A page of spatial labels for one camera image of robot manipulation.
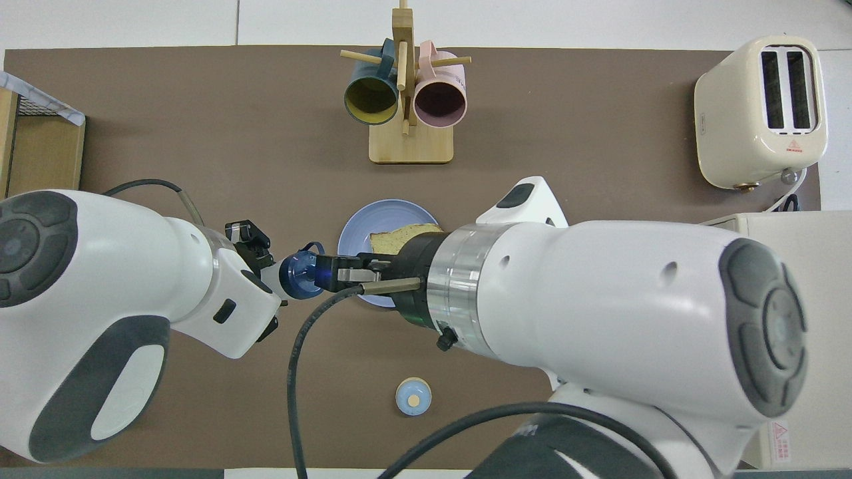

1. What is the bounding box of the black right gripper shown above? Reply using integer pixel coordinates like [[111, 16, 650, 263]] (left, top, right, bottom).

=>
[[225, 220, 443, 343]]

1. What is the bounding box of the white bottle with blue cap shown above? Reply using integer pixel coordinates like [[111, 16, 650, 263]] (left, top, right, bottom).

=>
[[263, 241, 325, 300]]

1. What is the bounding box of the toasted bread slice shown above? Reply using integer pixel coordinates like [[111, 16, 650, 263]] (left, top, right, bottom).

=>
[[369, 224, 445, 255]]

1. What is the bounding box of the blue round plate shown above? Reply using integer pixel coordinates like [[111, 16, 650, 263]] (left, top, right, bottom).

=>
[[337, 200, 441, 308]]

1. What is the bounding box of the wooden mug tree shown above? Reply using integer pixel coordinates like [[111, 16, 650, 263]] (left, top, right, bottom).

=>
[[340, 0, 472, 164]]

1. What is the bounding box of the brown table mat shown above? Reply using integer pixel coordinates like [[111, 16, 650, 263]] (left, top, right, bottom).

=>
[[0, 45, 821, 470]]

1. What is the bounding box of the teal mug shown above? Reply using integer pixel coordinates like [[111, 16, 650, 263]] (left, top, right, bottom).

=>
[[343, 38, 400, 126]]

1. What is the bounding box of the pink mug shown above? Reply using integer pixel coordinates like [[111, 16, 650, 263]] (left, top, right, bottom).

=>
[[413, 40, 468, 128]]

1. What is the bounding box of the cream two-slot toaster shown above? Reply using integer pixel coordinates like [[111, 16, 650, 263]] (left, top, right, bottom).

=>
[[694, 35, 829, 190]]

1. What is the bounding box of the white toaster oven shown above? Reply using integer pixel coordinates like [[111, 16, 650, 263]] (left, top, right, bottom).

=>
[[699, 212, 852, 470]]

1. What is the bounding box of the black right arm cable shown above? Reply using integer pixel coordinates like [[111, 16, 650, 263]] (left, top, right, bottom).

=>
[[288, 279, 680, 479]]

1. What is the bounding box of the wooden shelf with wire basket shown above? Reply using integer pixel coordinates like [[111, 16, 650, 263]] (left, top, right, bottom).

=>
[[0, 90, 86, 200]]

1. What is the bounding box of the white toaster power cord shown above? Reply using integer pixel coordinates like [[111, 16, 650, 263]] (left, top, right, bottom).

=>
[[764, 166, 808, 214]]

